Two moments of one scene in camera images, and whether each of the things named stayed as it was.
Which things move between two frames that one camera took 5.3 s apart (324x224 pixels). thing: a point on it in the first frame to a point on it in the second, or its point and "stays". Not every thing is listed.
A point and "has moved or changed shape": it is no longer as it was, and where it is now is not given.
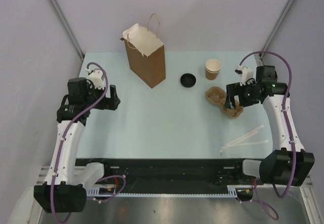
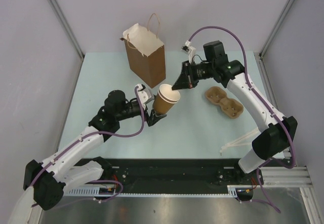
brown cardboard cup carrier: x=217 y=95 stays
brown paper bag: x=145 y=52 stays
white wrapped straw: x=231 y=143 stays
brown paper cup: x=212 y=68 has moved or changed shape
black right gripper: x=236 y=89 to x=187 y=79
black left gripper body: x=107 y=103 to x=149 y=119
